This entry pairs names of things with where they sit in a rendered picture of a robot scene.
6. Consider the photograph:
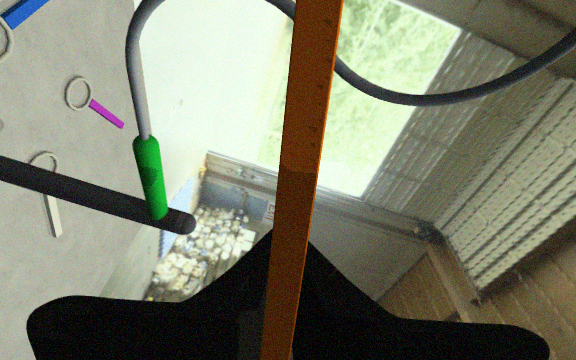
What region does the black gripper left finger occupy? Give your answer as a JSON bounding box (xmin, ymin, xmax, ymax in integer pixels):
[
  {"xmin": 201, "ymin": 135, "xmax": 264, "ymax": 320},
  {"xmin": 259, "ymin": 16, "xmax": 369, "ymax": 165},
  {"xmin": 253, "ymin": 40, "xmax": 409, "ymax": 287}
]
[{"xmin": 26, "ymin": 229, "xmax": 273, "ymax": 360}]

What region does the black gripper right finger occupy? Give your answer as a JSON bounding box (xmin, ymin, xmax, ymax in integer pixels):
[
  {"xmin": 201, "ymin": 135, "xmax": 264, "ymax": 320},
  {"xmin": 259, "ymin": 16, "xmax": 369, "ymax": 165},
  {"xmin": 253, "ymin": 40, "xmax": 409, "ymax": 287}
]
[{"xmin": 292, "ymin": 241, "xmax": 550, "ymax": 360}]

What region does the orange long bar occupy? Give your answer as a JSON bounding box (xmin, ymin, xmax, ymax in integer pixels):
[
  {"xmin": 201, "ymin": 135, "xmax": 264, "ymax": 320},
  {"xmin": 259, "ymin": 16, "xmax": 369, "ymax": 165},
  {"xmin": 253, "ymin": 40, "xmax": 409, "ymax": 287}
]
[{"xmin": 260, "ymin": 0, "xmax": 343, "ymax": 360}]

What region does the grey loop with purple handle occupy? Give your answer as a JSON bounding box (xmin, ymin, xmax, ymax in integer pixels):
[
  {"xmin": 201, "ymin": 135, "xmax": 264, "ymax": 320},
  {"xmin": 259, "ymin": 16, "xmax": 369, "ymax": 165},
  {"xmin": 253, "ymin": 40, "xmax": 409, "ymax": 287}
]
[{"xmin": 65, "ymin": 77, "xmax": 124, "ymax": 129}]

